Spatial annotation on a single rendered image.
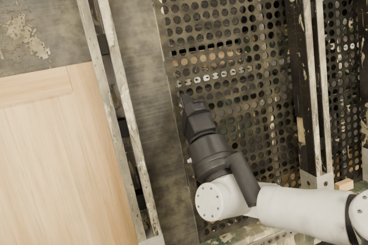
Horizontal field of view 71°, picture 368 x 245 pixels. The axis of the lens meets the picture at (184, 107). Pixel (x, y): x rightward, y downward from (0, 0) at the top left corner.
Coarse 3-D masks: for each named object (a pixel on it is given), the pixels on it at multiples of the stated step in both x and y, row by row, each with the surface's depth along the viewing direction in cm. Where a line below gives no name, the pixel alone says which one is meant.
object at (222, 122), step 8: (352, 88) 87; (328, 96) 85; (288, 104) 81; (256, 112) 78; (288, 112) 81; (224, 120) 75; (232, 120) 76; (256, 120) 78; (288, 120) 82; (296, 120) 82; (224, 128) 75; (232, 128) 76; (240, 128) 77; (256, 128) 79; (264, 128) 79; (232, 136) 77; (240, 136) 77
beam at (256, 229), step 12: (360, 192) 84; (240, 228) 78; (252, 228) 77; (264, 228) 76; (276, 228) 76; (216, 240) 75; (228, 240) 74; (240, 240) 74; (252, 240) 74; (288, 240) 78; (300, 240) 80; (312, 240) 81
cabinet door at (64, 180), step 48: (0, 96) 53; (48, 96) 56; (96, 96) 59; (0, 144) 55; (48, 144) 58; (96, 144) 60; (0, 192) 56; (48, 192) 59; (96, 192) 62; (0, 240) 58; (48, 240) 61; (96, 240) 64
